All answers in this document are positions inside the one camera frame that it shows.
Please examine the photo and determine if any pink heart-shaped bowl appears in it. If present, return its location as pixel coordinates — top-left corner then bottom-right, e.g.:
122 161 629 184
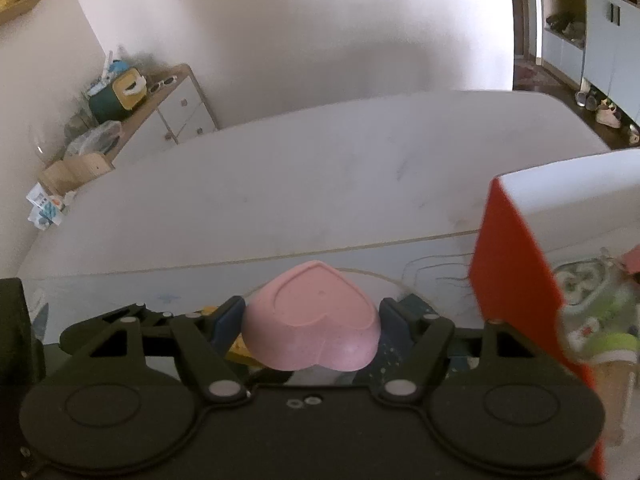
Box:
241 259 381 372

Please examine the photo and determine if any teal yellow tissue box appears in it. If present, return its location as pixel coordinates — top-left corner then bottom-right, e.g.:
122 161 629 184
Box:
90 67 149 124

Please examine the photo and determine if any blue white tissue packet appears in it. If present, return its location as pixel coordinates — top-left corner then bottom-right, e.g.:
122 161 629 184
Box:
26 185 69 231

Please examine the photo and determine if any patterned door mat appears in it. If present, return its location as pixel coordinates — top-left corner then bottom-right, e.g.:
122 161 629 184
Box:
514 57 566 92

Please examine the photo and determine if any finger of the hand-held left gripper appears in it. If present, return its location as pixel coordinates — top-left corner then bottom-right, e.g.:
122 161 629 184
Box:
60 302 173 353

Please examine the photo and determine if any dark blue fan-shaped placemat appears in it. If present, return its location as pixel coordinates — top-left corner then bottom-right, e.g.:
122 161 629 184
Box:
367 294 483 387

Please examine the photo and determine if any beige shoe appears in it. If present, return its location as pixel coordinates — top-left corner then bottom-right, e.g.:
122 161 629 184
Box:
595 102 624 129

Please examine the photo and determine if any dark shoes pair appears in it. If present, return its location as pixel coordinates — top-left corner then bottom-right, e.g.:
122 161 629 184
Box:
546 12 586 41

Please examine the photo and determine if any brown entrance door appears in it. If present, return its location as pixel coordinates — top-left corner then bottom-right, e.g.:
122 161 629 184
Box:
509 0 526 59

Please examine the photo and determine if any wooden side cabinet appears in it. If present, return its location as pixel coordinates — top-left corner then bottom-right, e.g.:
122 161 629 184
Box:
107 64 219 162

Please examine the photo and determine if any grey wall cabinet unit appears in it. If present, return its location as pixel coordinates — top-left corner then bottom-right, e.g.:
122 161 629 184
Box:
542 0 640 127

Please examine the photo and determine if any wooden wall shelf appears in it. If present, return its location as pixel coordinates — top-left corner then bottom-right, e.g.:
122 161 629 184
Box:
0 0 50 26

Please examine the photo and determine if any brown cardboard box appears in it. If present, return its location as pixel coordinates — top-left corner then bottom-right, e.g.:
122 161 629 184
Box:
39 152 114 196

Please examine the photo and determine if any red cardboard box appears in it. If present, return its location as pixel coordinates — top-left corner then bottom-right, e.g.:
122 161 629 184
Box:
467 149 640 480

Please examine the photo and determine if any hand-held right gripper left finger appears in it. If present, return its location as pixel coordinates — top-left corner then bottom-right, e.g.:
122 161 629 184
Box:
90 296 249 402

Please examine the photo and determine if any clear plastic bag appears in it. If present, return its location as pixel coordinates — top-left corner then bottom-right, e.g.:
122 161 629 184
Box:
65 120 124 159

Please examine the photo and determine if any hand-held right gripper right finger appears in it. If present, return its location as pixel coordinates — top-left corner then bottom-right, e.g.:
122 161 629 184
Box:
377 298 531 402

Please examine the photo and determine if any yellow toy piece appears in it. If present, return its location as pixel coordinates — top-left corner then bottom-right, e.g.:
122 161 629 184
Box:
225 335 267 367

